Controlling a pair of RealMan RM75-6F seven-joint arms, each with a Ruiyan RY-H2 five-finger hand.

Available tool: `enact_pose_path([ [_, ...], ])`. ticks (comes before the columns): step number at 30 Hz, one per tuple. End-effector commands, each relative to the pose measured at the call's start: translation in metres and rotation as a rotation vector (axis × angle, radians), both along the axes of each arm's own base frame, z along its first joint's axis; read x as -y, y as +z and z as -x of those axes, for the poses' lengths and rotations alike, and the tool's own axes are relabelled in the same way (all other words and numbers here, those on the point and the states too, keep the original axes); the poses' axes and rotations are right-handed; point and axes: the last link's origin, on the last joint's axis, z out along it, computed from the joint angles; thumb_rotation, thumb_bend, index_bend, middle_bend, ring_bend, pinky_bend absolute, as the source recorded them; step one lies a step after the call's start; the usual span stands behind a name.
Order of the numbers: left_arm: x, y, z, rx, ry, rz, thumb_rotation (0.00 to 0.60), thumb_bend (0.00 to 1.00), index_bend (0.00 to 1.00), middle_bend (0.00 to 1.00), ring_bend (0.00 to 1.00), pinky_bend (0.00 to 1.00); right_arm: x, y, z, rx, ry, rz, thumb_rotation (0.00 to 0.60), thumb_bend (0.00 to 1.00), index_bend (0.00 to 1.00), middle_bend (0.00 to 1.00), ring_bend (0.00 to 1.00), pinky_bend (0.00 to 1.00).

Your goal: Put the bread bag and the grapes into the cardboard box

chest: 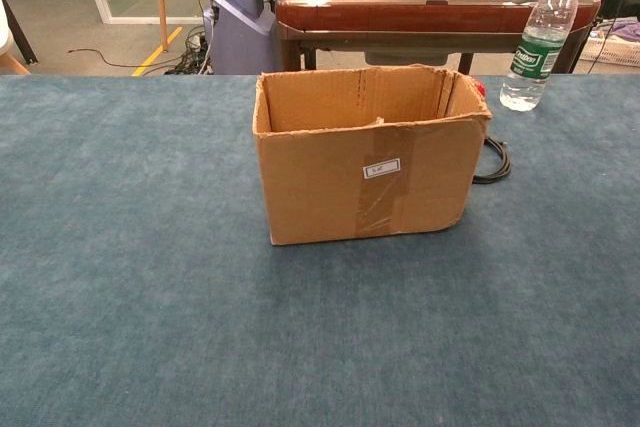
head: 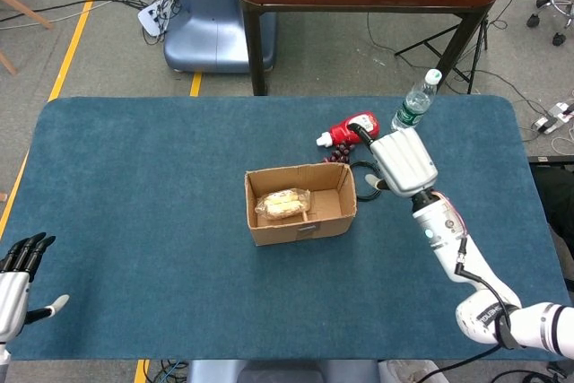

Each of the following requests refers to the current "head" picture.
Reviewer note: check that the small wooden stick red tip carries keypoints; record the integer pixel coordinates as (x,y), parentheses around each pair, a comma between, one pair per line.
(305,216)

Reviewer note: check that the chrome stool with casters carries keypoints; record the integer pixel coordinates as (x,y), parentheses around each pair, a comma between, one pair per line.
(533,20)

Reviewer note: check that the brown cardboard box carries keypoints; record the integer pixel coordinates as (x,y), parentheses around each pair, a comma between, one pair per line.
(291,232)

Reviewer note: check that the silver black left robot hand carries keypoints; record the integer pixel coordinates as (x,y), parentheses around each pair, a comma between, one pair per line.
(12,302)

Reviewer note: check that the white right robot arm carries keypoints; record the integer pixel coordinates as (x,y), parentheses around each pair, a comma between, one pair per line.
(448,239)

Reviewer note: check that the short wooden leg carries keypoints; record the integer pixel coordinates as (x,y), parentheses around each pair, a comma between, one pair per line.
(8,64)

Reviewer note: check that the wooden easel leg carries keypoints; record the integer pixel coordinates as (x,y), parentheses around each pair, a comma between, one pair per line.
(27,8)

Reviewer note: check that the white power strip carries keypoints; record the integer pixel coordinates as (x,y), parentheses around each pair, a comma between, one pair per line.
(545,124)

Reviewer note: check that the black tripod stand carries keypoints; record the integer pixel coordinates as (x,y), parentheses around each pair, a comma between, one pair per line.
(426,41)

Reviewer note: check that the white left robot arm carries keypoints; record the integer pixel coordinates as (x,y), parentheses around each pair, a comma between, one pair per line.
(3,360)

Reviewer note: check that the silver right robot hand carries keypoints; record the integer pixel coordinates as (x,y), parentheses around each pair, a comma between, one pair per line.
(403,163)

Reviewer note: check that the blue table cloth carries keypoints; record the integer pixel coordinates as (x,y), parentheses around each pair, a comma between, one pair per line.
(157,199)

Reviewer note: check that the bagged bread snack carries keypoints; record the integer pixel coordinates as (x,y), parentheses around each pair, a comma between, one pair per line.
(280,206)

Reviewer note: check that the red ketchup squeeze bottle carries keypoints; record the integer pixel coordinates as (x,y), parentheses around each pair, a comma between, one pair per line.
(345,132)

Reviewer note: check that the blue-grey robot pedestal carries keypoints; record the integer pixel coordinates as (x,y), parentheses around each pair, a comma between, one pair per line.
(211,33)

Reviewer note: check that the blue-grey robot torso base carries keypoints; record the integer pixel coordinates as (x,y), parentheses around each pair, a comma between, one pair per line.
(278,374)

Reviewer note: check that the dark red grapes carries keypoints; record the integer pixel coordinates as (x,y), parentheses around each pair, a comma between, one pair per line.
(343,151)

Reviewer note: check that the clear water bottle green label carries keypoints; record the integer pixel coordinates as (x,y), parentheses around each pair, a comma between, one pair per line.
(414,105)

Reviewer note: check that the white socket strip with plugs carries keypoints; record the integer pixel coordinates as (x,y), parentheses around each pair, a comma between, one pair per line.
(150,20)

